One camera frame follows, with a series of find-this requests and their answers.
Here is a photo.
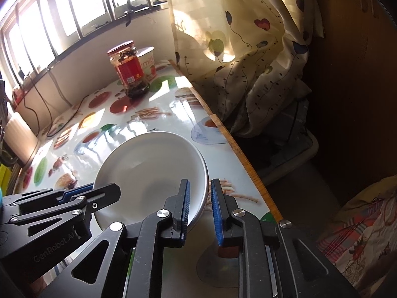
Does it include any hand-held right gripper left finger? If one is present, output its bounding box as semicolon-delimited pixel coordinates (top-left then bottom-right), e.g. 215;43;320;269
40;179;191;298

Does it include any barred window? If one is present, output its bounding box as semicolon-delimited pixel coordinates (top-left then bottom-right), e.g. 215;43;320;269
0;0;169;83

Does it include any grey rimmed plate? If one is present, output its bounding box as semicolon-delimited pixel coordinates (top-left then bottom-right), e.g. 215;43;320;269
185;150;210;233

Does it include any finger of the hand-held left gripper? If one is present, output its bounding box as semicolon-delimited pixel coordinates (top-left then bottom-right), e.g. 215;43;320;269
9;183;122;224
10;184;94;207

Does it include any red label glass jar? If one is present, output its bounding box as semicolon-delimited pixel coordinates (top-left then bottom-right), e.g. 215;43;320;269
107;40;150;99

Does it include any cream electric kettle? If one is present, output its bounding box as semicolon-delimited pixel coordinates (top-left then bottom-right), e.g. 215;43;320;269
5;111;40;166

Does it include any fruit print tablecloth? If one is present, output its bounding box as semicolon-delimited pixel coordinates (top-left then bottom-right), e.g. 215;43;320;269
12;59;283;289

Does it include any stack of yellow-green boxes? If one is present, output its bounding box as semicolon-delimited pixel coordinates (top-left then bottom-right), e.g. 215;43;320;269
0;164;13;194

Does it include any black power cable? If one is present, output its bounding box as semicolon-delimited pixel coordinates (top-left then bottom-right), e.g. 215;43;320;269
19;68;84;139

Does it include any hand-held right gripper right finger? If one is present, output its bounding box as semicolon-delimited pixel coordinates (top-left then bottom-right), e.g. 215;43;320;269
210;178;361;298

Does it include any grey plastic basin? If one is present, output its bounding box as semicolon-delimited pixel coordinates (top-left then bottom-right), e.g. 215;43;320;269
248;129;320;187

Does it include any white paper tub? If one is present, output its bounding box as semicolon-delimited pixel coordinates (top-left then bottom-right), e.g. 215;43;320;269
136;46;158;80

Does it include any white ceramic plate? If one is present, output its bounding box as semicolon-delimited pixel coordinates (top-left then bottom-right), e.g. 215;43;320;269
93;131;208;234

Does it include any heart print curtain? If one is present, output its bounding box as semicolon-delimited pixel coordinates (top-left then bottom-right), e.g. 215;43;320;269
167;0;312;137

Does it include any printed blanket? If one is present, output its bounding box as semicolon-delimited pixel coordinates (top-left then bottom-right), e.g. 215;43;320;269
316;176;397;288

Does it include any black window latch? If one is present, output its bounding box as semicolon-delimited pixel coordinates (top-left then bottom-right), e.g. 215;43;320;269
123;0;141;26

